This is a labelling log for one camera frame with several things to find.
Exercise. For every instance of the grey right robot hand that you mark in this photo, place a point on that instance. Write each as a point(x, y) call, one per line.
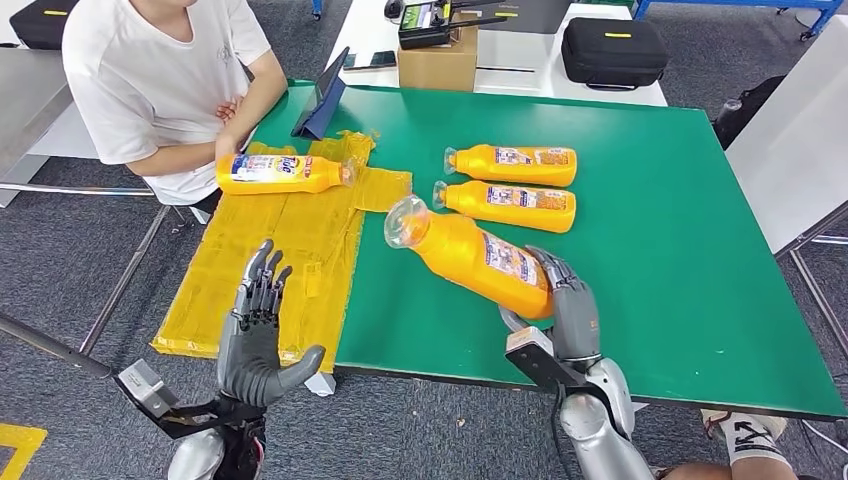
point(576, 318)

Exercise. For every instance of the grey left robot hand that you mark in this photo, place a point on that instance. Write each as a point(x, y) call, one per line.
point(248, 364)

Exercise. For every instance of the orange detergent bottle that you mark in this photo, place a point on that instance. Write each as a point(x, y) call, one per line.
point(477, 166)
point(470, 204)
point(457, 258)
point(318, 175)

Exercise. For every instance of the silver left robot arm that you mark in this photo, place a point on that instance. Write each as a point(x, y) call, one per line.
point(192, 460)

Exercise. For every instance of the white table foot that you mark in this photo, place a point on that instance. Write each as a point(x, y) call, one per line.
point(321, 384)

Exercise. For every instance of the yellow taped cardboard mat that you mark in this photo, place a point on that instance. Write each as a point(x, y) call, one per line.
point(298, 265)

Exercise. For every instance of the person's leg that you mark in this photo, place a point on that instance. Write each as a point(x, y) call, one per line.
point(748, 444)

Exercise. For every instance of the yellow floor tape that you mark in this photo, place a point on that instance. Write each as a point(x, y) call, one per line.
point(20, 440)

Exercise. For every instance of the white table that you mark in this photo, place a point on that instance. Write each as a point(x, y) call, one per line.
point(523, 81)

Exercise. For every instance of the grey table with metal legs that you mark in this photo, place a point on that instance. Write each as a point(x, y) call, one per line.
point(782, 152)

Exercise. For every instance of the black zipped carrying case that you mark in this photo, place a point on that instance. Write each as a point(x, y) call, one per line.
point(613, 54)

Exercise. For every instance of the tablet in blue case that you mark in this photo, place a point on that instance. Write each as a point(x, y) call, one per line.
point(324, 104)

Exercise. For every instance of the black backpack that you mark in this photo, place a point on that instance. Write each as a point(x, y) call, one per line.
point(747, 108)

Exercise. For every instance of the brown cardboard box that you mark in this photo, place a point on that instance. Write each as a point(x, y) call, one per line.
point(437, 66)

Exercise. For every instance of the person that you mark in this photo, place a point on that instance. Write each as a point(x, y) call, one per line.
point(146, 86)

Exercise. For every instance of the black remote controller with antennas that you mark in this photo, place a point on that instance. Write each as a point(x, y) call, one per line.
point(422, 32)

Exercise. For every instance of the black smartphone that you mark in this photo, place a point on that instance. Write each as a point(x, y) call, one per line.
point(371, 60)

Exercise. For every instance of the black computer mouse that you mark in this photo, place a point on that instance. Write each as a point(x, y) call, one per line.
point(392, 8)

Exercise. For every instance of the black case with yellow label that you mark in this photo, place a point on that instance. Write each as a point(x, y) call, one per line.
point(40, 26)

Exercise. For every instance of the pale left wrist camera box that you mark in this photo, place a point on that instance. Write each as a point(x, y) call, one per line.
point(146, 387)

